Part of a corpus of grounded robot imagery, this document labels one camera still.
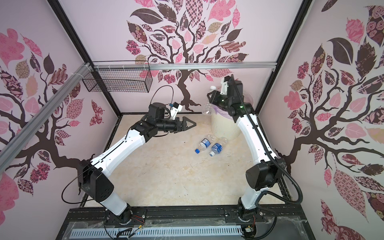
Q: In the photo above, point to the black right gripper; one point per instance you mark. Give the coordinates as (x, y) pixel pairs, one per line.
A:
(216, 95)

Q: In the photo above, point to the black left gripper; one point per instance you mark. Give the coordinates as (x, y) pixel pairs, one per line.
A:
(184, 126)

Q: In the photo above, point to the tall clear bottle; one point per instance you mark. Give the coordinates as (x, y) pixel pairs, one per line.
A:
(207, 109)

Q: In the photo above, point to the clear bottle blue label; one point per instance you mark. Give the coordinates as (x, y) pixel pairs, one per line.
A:
(218, 146)

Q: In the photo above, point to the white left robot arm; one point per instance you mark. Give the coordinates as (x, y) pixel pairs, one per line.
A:
(94, 175)

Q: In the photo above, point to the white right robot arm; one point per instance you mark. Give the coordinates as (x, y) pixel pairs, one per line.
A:
(267, 168)

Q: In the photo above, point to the white bin purple bag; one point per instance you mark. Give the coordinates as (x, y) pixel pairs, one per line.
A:
(224, 120)

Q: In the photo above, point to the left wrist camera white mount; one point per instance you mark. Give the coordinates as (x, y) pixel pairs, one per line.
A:
(174, 110)

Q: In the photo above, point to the aluminium rail back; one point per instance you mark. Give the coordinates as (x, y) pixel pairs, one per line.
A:
(184, 66)

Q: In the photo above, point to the aluminium rail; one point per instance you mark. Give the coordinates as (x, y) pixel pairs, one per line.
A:
(184, 66)
(12, 149)

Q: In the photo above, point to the black wire basket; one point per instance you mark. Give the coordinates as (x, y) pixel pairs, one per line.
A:
(120, 77)

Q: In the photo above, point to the white slotted cable duct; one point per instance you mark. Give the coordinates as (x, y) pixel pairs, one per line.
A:
(155, 233)

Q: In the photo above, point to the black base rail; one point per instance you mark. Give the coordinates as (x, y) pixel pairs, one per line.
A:
(230, 214)

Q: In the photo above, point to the black right corner post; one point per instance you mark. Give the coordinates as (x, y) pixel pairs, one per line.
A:
(295, 27)

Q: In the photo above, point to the aluminium rail left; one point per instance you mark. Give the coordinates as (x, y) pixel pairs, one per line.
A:
(12, 149)

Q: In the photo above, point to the black corner frame post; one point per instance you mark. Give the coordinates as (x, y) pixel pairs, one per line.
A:
(72, 34)

